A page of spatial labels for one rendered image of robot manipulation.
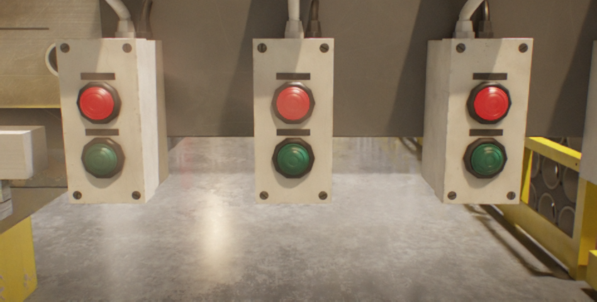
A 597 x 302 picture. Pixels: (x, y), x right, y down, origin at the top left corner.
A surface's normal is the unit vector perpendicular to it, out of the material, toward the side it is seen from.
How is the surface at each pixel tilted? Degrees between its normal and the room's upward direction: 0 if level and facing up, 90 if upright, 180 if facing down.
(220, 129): 90
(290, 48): 90
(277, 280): 0
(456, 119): 90
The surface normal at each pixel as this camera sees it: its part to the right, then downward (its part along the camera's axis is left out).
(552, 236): -1.00, 0.00
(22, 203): 1.00, 0.00
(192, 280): 0.00, -0.98
